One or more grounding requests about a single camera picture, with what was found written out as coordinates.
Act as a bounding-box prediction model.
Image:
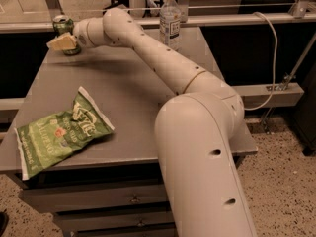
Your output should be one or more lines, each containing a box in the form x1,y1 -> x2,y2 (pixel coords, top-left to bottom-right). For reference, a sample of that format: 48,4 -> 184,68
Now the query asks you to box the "green jalapeno chip bag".
15,87 -> 115,181

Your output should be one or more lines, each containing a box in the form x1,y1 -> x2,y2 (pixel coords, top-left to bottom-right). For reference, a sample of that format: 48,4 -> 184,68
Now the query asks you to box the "top drawer metal knob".
130,195 -> 140,204

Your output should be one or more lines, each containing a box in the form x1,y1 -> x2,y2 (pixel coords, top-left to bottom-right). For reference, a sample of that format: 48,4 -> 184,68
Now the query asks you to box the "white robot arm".
48,8 -> 258,237

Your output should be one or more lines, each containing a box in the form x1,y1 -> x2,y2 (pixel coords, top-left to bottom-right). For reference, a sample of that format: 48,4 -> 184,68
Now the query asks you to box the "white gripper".
46,19 -> 91,50

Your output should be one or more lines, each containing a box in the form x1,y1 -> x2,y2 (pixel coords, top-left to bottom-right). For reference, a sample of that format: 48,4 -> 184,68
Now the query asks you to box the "clear plastic water bottle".
160,0 -> 181,50

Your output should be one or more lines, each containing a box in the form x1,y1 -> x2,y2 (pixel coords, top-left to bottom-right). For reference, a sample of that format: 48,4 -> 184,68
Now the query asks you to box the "white cable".
244,11 -> 278,112

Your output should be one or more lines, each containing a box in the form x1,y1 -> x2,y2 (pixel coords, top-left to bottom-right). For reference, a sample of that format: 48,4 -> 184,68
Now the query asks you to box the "grey metal railing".
0,12 -> 316,34

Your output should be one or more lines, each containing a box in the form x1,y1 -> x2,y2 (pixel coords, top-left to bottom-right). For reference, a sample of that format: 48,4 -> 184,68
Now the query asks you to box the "green soda can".
53,15 -> 81,55

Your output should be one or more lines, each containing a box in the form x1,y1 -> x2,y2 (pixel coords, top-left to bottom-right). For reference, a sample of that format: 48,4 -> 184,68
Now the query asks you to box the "drawer metal knob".
136,219 -> 146,228
130,195 -> 140,204

